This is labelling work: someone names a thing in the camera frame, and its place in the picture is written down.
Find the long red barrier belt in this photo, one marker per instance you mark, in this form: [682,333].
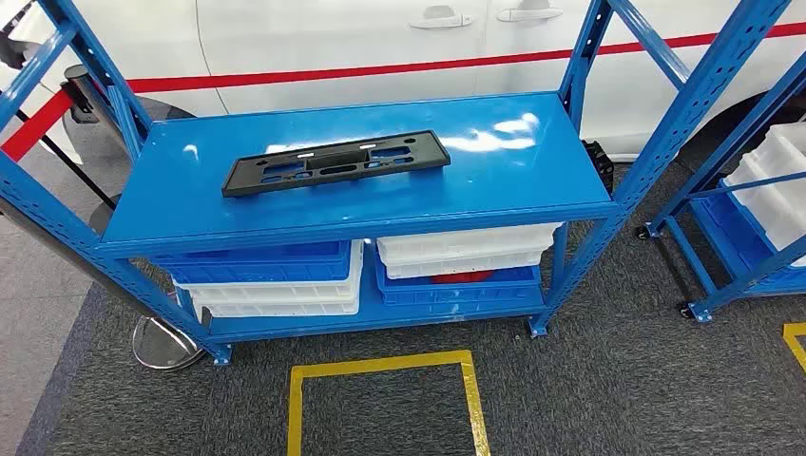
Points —
[315,72]

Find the black stanchion head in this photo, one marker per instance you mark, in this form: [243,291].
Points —
[78,85]

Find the thin black stanchion post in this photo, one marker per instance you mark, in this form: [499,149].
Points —
[102,217]

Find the red part in bin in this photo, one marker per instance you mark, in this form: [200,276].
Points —
[463,277]

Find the black plastic frame part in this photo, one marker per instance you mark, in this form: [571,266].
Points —
[242,179]

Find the blue wheeled shelf rack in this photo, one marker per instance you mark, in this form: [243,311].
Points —
[724,154]

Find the blue plastic bin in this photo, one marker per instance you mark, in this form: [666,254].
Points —
[724,233]
[460,292]
[252,267]

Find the blue metal shelf rack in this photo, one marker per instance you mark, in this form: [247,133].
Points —
[504,182]

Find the grey stanchion with chrome base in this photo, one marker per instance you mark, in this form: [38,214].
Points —
[167,346]

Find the white car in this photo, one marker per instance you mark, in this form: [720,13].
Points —
[346,38]

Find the short red barrier belt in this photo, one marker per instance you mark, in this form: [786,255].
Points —
[34,126]

